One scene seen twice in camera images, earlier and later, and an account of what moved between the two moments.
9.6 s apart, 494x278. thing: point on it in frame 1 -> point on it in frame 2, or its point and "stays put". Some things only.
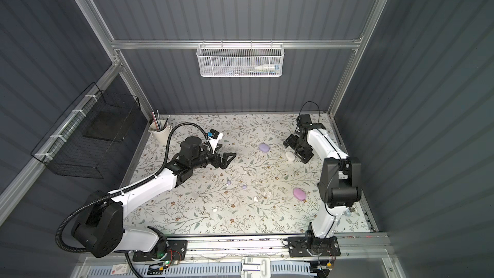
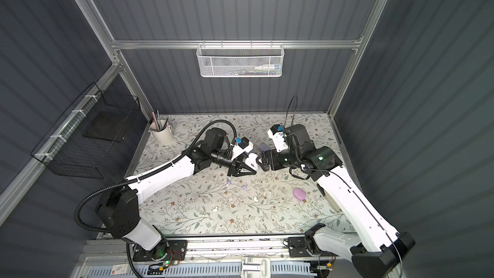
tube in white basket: x=273 y=67 stays put
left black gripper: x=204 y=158 -> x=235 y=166
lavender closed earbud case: x=264 y=147 stays put
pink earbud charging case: x=299 y=194 stays put
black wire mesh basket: x=84 y=139 stays put
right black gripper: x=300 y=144 -> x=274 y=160
